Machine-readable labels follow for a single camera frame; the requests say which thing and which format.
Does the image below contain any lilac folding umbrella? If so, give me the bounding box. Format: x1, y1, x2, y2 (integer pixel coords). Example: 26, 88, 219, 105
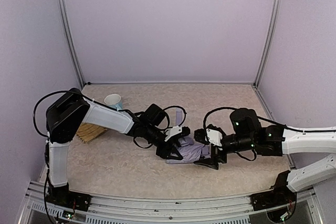
164, 106, 210, 164

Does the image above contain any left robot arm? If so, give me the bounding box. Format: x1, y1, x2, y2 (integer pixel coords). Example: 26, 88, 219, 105
46, 88, 191, 188

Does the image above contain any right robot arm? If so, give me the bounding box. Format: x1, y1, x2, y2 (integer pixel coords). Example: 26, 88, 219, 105
194, 108, 335, 193

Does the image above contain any woven bamboo tray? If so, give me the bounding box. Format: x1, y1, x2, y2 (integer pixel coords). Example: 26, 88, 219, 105
76, 123, 108, 144

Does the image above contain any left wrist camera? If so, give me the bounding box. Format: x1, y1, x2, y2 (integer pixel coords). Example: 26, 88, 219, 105
164, 126, 182, 142

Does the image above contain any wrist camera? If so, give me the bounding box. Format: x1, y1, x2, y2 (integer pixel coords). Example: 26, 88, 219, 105
164, 126, 182, 142
194, 124, 226, 148

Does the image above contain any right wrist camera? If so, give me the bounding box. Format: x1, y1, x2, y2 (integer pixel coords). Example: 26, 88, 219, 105
194, 124, 226, 148

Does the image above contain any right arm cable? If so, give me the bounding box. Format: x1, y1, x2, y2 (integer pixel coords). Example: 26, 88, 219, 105
203, 106, 287, 130

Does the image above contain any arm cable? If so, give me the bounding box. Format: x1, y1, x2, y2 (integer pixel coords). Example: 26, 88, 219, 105
203, 106, 287, 130
157, 105, 188, 130

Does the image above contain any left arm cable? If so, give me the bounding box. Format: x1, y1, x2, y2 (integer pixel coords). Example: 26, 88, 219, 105
157, 105, 188, 130

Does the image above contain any aluminium front rail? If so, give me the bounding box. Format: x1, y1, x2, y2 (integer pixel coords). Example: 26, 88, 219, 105
16, 182, 324, 223

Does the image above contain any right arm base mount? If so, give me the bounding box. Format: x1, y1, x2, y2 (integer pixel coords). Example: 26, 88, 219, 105
250, 186, 297, 211

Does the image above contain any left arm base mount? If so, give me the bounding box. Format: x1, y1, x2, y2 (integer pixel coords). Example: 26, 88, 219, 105
46, 187, 91, 211

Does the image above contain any right frame post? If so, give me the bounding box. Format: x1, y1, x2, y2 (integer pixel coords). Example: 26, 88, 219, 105
254, 0, 281, 89

